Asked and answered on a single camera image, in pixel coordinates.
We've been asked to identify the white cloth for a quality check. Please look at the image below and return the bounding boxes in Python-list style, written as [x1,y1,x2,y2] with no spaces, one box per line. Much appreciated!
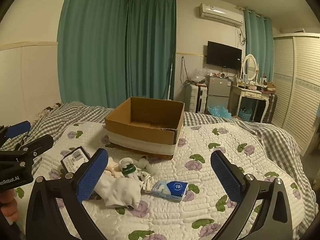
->
[94,174,143,209]

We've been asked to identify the green curtain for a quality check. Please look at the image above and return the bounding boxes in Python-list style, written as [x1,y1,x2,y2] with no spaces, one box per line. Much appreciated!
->
[126,0,177,102]
[244,7,274,81]
[57,0,128,109]

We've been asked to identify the brown cardboard box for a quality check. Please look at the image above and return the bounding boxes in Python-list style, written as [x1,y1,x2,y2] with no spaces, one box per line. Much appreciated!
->
[104,97,185,160]

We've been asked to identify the small white sock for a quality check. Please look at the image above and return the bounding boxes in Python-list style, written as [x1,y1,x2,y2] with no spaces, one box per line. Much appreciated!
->
[139,171,153,194]

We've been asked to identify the white dressing table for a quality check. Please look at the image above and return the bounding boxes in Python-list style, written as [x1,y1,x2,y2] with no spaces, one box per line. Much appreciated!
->
[229,83,274,123]

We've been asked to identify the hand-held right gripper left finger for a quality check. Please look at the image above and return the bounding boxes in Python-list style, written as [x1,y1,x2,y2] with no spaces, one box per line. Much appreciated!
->
[25,148,109,240]

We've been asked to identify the white air conditioner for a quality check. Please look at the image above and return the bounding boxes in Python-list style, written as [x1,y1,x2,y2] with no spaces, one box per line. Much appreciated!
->
[199,3,244,28]

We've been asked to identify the white oval mirror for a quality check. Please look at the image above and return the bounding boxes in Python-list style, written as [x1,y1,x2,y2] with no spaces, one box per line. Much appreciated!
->
[241,54,260,85]

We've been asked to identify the white slatted wardrobe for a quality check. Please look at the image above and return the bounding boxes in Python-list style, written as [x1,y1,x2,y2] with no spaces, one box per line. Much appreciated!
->
[272,32,320,156]

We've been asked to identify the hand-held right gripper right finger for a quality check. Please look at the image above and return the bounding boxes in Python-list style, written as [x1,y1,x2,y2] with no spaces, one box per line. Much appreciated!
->
[210,150,304,240]

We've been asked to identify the white floral quilt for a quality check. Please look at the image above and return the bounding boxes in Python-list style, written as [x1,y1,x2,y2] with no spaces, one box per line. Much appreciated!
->
[14,121,313,240]

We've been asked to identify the blue plastic bag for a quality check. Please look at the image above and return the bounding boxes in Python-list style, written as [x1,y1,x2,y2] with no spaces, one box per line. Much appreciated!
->
[207,106,232,118]

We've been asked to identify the clear plastic bags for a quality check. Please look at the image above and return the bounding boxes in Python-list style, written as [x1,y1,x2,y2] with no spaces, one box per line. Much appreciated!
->
[190,68,208,84]

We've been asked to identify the grey checked bed sheet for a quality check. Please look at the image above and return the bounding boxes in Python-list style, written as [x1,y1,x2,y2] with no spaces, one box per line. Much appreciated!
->
[0,102,317,230]

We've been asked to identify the brown patterned cloth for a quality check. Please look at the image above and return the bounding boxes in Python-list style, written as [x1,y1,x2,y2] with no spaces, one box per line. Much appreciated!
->
[37,102,62,117]

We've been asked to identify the blue tissue packet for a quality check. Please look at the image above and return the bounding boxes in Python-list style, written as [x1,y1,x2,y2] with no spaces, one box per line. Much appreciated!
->
[152,180,188,202]

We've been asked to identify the beige sock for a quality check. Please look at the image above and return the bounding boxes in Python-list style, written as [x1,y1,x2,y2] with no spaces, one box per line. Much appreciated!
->
[105,158,119,178]

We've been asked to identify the black television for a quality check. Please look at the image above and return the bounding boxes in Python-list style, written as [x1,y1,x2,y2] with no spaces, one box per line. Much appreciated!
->
[206,41,243,70]

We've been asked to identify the white suitcase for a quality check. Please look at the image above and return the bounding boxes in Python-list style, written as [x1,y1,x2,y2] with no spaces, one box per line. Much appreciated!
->
[187,83,208,114]

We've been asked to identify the white mop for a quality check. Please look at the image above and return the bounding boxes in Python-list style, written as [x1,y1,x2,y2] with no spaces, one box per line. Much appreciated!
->
[166,52,175,101]

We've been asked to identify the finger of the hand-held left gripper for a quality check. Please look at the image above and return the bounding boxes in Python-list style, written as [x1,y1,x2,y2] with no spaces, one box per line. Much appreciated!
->
[15,134,54,159]
[0,120,32,143]

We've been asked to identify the blue plastic basket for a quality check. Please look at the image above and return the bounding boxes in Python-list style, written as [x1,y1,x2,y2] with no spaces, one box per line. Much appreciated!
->
[239,110,253,121]

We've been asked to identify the dark brown suitcase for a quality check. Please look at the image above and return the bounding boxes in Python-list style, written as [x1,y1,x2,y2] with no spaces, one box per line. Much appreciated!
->
[262,94,278,124]

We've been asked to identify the person's left hand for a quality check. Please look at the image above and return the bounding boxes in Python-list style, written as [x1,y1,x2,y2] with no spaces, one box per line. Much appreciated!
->
[0,189,20,224]

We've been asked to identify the grey small fridge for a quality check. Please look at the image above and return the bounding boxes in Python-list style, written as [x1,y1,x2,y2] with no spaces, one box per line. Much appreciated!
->
[205,76,232,114]

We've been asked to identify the green and white sock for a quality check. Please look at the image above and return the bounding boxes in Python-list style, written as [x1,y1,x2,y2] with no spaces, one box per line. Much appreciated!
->
[119,157,138,178]

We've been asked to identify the black wall cables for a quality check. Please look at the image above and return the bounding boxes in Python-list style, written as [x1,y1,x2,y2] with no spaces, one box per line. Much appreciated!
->
[180,56,192,86]

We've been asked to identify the air conditioner cable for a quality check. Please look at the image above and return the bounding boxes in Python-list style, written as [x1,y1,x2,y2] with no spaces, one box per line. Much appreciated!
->
[236,26,247,47]

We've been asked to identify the black and white packet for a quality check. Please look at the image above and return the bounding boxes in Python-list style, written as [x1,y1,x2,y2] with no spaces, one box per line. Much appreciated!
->
[60,146,91,173]

